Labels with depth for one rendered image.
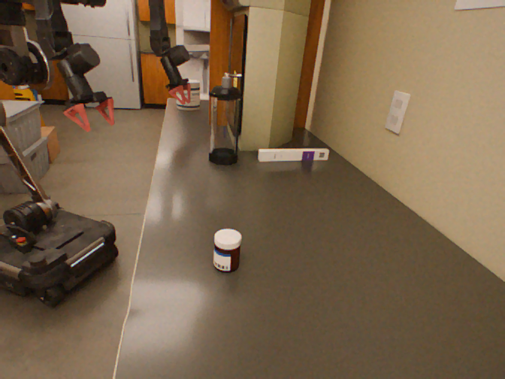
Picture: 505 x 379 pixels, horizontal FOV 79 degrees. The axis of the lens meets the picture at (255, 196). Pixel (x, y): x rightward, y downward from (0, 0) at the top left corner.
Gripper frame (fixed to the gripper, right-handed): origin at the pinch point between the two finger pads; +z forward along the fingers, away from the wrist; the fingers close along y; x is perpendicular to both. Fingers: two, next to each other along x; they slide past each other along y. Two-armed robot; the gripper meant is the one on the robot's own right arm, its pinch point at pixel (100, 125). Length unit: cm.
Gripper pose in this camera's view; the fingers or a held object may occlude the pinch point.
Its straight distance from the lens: 108.9
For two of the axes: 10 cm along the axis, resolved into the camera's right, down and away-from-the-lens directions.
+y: 3.3, -3.9, 8.6
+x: -8.7, 2.4, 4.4
